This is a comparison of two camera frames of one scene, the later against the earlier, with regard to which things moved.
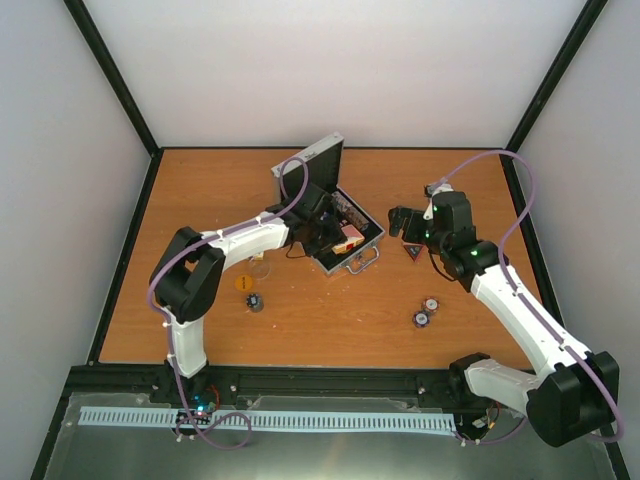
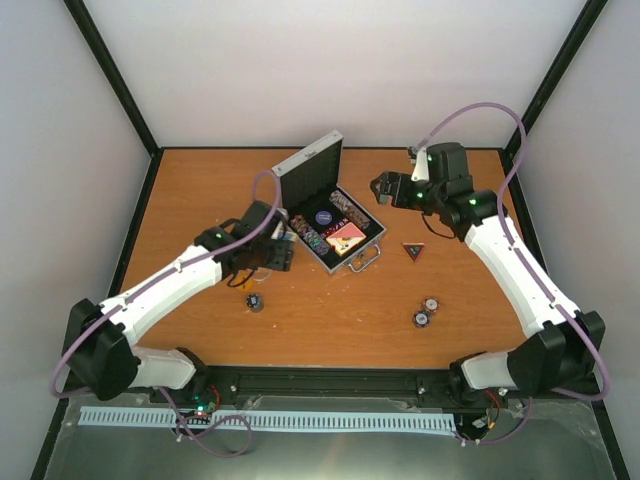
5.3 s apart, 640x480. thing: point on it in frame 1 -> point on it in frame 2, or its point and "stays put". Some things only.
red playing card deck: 354,238 stays put
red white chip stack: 431,303 stays put
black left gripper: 336,235 -> 282,261
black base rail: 271,386 stays put
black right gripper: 397,223 -> 388,178
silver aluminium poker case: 320,167 stays put
